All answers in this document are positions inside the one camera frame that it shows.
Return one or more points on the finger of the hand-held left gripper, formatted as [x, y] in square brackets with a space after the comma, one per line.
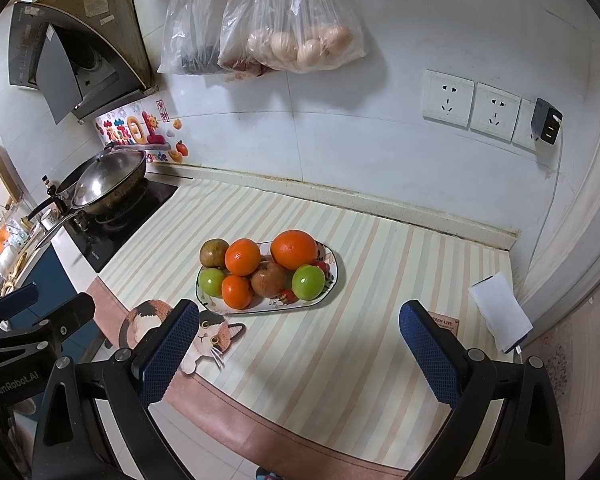
[72, 310]
[17, 300]

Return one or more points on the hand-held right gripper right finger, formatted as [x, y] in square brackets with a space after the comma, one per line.
[427, 357]

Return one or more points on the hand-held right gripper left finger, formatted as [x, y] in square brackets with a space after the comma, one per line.
[170, 352]

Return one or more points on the tangerine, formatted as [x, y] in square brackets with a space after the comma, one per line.
[237, 292]
[242, 257]

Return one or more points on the large brown pear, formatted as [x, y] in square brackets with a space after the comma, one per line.
[270, 280]

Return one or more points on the oval floral ceramic plate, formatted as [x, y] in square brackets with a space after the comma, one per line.
[331, 272]

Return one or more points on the small red fruit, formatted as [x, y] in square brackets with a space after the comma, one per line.
[322, 265]
[288, 296]

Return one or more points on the blue cabinet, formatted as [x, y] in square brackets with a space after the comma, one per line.
[55, 272]

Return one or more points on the cluttered kitchen rack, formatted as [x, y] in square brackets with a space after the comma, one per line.
[5, 245]

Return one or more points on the striped cat print table mat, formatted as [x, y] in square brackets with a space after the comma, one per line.
[355, 365]

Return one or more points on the black glass stove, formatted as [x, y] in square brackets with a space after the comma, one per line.
[115, 241]

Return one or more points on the small green fruit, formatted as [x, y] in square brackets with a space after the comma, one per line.
[212, 281]

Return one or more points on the white box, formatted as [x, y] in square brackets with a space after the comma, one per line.
[500, 317]

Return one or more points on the round brown fruit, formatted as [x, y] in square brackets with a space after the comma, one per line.
[213, 253]

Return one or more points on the dark sauce bottle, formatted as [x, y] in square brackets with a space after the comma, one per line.
[47, 187]

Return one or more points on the steel wok with lid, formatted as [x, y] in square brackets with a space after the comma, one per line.
[122, 197]

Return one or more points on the black frying pan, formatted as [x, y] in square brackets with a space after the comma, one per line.
[67, 183]

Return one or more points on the wooden cutting board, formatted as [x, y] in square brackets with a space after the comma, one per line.
[2, 170]

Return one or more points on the steel wok lid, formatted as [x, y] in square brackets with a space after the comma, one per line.
[110, 177]

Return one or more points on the large green fruit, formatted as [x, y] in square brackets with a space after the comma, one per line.
[308, 282]

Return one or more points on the large orange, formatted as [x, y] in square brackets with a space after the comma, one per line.
[294, 249]

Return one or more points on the range hood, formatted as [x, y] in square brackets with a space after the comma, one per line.
[55, 65]

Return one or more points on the dark plug-in charger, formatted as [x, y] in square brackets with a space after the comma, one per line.
[546, 120]

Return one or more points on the clear plastic bag of eggs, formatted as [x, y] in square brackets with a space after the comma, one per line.
[300, 35]

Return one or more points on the colourful wall sticker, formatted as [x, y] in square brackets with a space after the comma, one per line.
[130, 132]

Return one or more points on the white wall socket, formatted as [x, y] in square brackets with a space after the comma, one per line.
[447, 100]
[522, 127]
[495, 112]

